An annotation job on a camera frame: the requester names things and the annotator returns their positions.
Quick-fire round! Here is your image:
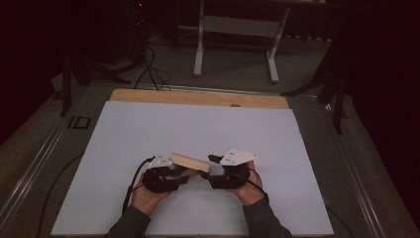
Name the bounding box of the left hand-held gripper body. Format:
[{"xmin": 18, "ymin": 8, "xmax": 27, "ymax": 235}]
[{"xmin": 141, "ymin": 151, "xmax": 191, "ymax": 194}]

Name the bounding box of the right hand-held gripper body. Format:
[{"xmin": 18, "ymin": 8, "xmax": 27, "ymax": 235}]
[{"xmin": 207, "ymin": 148, "xmax": 260, "ymax": 190}]

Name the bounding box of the square wooden box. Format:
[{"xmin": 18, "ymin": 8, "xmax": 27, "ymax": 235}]
[{"xmin": 168, "ymin": 152, "xmax": 212, "ymax": 174}]

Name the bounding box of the person's right hand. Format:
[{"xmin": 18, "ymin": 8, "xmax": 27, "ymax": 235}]
[{"xmin": 229, "ymin": 160, "xmax": 265, "ymax": 207}]

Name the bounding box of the person's left hand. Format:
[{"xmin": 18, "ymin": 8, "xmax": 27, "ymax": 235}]
[{"xmin": 131, "ymin": 173, "xmax": 173, "ymax": 217}]

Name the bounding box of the white table sheet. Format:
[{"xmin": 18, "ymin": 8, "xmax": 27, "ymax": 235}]
[{"xmin": 51, "ymin": 100, "xmax": 335, "ymax": 237}]

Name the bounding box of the wooden table board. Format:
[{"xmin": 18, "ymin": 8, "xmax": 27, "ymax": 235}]
[{"xmin": 109, "ymin": 88, "xmax": 290, "ymax": 110}]

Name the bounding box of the black floor socket plate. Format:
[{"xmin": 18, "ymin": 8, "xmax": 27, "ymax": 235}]
[{"xmin": 66, "ymin": 115, "xmax": 92, "ymax": 130}]

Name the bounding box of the black tripod stand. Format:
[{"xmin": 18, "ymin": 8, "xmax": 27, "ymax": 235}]
[
  {"xmin": 281, "ymin": 36, "xmax": 350, "ymax": 135},
  {"xmin": 58, "ymin": 49, "xmax": 133, "ymax": 117}
]

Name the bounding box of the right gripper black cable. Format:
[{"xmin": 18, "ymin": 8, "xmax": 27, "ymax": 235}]
[{"xmin": 246, "ymin": 168, "xmax": 270, "ymax": 203}]

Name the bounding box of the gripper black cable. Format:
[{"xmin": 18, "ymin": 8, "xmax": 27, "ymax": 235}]
[
  {"xmin": 246, "ymin": 168, "xmax": 270, "ymax": 203},
  {"xmin": 121, "ymin": 156, "xmax": 157, "ymax": 215}
]

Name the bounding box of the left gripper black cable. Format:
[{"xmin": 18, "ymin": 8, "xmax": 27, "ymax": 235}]
[{"xmin": 121, "ymin": 156, "xmax": 157, "ymax": 215}]

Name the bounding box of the metal floor rail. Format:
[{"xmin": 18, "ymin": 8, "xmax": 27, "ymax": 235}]
[
  {"xmin": 318, "ymin": 95, "xmax": 387, "ymax": 238},
  {"xmin": 0, "ymin": 95, "xmax": 87, "ymax": 222},
  {"xmin": 145, "ymin": 82, "xmax": 320, "ymax": 99}
]

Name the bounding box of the black floor cables bundle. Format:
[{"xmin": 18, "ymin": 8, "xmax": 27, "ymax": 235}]
[{"xmin": 133, "ymin": 44, "xmax": 173, "ymax": 92}]

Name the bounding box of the thin black floor cable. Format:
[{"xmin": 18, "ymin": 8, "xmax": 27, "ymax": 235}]
[
  {"xmin": 35, "ymin": 152, "xmax": 86, "ymax": 238},
  {"xmin": 324, "ymin": 204, "xmax": 359, "ymax": 238}
]

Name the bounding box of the white metal stand frame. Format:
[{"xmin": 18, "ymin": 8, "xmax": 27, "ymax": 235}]
[{"xmin": 192, "ymin": 0, "xmax": 292, "ymax": 84}]

